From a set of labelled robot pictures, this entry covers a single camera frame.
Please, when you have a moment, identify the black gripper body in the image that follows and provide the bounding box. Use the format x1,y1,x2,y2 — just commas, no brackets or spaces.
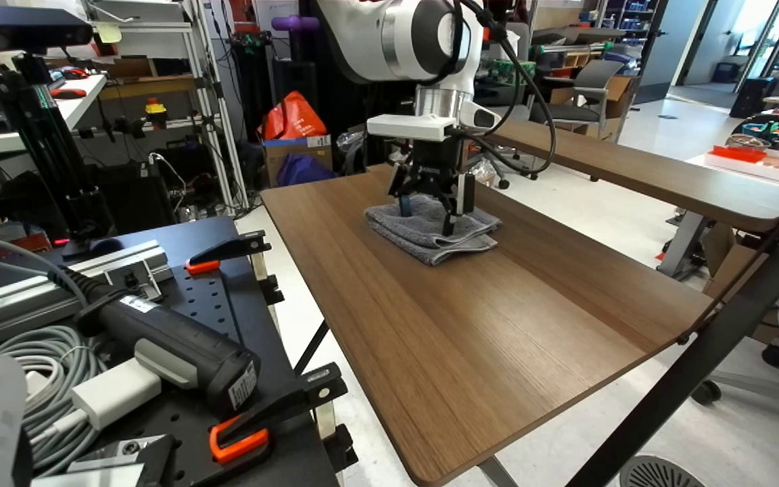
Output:
385,133,482,203

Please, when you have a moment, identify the grey towel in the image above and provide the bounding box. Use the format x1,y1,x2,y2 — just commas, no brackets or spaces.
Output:
363,190,503,270

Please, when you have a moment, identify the blue purple bag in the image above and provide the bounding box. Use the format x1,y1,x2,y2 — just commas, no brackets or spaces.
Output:
273,152,335,190

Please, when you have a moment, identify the cardboard box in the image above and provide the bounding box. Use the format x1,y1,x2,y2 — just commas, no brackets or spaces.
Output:
261,133,339,190

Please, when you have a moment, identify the orange bag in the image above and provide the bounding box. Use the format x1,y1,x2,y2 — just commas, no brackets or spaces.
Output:
261,88,330,143

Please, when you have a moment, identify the grey office chair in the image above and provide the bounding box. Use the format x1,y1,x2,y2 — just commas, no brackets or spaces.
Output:
547,56,638,143

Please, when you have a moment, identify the black orange bar clamp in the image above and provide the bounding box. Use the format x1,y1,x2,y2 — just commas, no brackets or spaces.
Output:
207,360,351,469
182,226,277,279

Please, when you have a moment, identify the black perforated workbench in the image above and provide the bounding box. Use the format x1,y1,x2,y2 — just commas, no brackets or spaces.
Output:
0,213,359,487

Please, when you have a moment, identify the long wooden side table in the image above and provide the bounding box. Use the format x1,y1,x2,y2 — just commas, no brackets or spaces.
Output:
495,117,779,239

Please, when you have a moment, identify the yellow small object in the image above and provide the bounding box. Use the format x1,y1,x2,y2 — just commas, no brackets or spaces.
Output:
140,98,173,122

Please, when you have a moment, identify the black handheld tool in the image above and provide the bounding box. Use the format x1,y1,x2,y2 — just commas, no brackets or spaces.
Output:
71,283,263,419

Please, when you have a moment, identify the round grey floor grille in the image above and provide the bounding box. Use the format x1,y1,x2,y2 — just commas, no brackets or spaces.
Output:
616,452,707,487

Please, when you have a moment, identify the white power adapter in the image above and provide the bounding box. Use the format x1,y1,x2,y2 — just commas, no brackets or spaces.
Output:
71,354,165,432

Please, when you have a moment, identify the black tripod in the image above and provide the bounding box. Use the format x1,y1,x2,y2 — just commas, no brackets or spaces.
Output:
0,48,116,244

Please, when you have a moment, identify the white work table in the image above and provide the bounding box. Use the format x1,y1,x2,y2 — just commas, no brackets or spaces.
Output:
0,71,111,163

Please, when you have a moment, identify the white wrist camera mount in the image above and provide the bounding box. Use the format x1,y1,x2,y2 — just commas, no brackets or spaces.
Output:
365,101,503,145

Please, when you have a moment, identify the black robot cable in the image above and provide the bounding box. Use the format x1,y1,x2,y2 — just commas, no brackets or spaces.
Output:
442,0,560,180

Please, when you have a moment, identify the white metal shelf frame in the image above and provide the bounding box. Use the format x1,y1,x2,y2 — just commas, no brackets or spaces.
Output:
178,0,255,217

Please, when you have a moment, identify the black diagonal frame beam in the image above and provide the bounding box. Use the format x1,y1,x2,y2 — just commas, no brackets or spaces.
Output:
566,199,779,487

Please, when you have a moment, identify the aluminium extrusion rail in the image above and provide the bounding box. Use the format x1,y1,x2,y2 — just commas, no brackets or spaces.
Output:
0,235,175,360

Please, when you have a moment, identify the grey coiled cable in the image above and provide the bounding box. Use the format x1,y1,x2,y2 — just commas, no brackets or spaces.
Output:
0,321,111,477

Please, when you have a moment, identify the black camera on tripod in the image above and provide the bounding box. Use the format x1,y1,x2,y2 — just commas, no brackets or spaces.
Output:
0,3,97,53

